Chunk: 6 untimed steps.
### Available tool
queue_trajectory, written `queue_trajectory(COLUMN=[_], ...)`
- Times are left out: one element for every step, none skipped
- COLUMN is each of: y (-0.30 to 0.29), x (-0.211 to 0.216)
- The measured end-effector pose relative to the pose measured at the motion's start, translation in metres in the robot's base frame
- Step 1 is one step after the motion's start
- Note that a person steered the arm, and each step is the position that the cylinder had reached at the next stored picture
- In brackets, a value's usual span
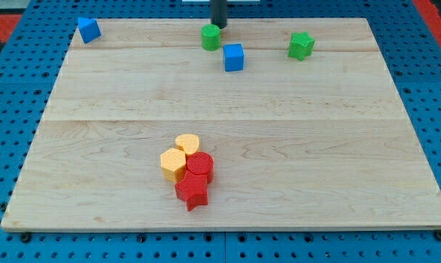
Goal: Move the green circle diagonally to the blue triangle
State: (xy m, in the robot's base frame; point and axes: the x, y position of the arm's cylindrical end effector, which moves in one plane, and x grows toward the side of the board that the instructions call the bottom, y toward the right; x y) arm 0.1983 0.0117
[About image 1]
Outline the blue triangle block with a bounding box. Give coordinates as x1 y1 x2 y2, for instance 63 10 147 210
78 18 101 44

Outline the green cylinder block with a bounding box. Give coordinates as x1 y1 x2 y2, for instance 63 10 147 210
201 24 221 51

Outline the blue cube block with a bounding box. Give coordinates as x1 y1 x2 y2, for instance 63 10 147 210
223 44 244 72

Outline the wooden board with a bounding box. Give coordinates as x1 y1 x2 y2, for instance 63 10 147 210
1 18 441 232

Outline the red star block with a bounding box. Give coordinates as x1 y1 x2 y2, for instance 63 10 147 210
175 170 208 211

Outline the yellow hexagon block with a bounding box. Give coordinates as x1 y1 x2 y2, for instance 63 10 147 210
160 148 186 183

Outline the green star block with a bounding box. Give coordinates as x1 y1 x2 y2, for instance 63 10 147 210
288 32 315 61

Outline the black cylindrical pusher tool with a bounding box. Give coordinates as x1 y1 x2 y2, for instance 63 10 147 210
209 0 228 29

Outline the red cylinder block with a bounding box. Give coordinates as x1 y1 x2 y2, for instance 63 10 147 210
186 152 214 183

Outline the yellow heart block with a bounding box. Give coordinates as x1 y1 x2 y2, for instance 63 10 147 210
175 134 200 156

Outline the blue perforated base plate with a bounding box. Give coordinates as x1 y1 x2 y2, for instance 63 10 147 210
0 1 441 262

